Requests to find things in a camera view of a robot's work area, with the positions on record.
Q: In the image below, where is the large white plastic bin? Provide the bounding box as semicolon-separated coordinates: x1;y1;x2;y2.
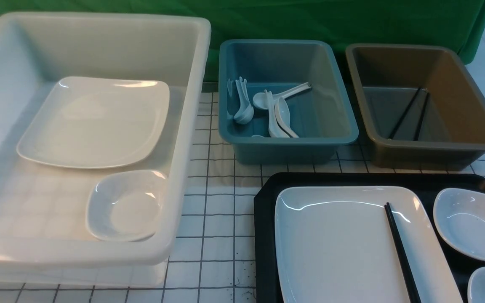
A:
0;12;211;287

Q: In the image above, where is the black chopstick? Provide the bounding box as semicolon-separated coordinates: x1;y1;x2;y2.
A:
413;92;430;141
388;87;423;140
384;202;421;303

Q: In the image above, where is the small white bowl in bin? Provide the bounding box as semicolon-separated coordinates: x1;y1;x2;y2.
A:
85;170;168;242

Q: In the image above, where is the white spoon centre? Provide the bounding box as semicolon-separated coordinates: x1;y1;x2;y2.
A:
264;90;299;138

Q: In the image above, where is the white rice plate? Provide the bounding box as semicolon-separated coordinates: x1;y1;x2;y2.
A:
274;186;463;303

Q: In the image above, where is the white square plate in bin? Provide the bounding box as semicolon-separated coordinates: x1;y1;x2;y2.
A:
16;76;170;169

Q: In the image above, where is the blue plastic bin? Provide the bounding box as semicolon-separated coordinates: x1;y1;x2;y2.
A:
218;40;359;165

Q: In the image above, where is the brown plastic bin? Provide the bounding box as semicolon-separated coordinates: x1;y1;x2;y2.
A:
345;43;485;170

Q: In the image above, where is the white spoon left pair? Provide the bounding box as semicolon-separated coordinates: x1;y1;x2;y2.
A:
227;77;254;125

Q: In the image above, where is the green cloth backdrop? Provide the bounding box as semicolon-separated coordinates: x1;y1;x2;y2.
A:
0;0;485;81

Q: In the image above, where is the black serving tray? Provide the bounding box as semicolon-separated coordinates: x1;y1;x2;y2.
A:
254;172;485;303

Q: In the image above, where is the white spoon long handle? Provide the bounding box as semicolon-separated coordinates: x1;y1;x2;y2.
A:
253;82;312;110

